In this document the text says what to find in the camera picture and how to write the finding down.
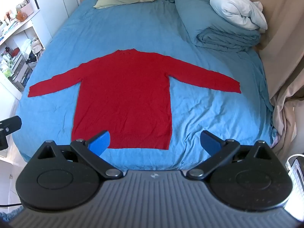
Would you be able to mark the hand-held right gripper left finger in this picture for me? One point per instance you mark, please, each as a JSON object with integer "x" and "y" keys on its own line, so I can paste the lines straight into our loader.
{"x": 101, "y": 143}

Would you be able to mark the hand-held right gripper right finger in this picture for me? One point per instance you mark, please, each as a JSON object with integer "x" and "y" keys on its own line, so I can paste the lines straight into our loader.
{"x": 209, "y": 142}

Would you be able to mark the red knit sweater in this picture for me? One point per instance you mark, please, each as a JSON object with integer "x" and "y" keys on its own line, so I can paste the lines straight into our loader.
{"x": 123, "y": 99}

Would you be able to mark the red box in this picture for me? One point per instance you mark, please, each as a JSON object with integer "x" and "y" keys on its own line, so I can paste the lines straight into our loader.
{"x": 15, "y": 51}

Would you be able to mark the white crumpled bag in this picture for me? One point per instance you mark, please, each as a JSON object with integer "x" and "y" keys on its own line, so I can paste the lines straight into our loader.
{"x": 35, "y": 45}

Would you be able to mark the teal fluffy rug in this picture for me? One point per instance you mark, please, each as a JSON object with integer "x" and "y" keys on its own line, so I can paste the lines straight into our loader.
{"x": 7, "y": 215}

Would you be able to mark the white ribbed appliance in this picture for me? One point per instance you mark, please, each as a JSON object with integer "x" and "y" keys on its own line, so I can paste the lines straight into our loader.
{"x": 297, "y": 173}

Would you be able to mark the white shelf unit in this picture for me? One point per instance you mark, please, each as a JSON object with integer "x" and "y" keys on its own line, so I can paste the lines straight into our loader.
{"x": 40, "y": 35}

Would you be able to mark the pink storage basket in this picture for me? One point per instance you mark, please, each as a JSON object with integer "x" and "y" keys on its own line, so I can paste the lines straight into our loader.
{"x": 25, "y": 10}

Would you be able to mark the bed with blue sheet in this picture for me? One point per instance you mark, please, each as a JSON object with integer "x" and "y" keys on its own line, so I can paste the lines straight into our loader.
{"x": 118, "y": 28}

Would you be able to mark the beige curtain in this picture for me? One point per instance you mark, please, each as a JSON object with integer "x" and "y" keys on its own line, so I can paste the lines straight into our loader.
{"x": 285, "y": 52}

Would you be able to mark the folded blue duvet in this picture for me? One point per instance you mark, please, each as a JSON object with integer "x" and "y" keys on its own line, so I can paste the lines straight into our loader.
{"x": 201, "y": 16}

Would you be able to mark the white wardrobe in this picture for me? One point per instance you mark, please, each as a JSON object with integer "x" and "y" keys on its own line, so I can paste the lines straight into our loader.
{"x": 59, "y": 2}

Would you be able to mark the white pillow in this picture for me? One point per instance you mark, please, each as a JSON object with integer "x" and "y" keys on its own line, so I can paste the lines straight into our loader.
{"x": 235, "y": 4}

